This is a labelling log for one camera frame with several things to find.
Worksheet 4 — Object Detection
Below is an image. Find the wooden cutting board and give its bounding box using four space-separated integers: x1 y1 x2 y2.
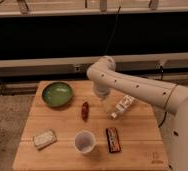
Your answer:
12 81 168 171

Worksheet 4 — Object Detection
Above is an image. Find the black hanging cable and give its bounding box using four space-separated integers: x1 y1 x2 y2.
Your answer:
103 5 123 58

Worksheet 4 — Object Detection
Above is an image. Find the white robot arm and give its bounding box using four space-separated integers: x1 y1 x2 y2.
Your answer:
87 56 188 171

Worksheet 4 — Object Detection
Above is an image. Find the green bowl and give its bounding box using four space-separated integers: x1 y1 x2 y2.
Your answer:
42 82 73 107

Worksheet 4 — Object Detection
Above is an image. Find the white sponge block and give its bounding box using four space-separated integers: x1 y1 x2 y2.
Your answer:
33 129 57 150

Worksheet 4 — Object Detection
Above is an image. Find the white plastic bottle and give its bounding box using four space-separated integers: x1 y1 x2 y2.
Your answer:
111 95 134 118

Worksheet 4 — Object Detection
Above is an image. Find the dark candy bar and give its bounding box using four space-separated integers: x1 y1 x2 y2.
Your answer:
106 127 121 153

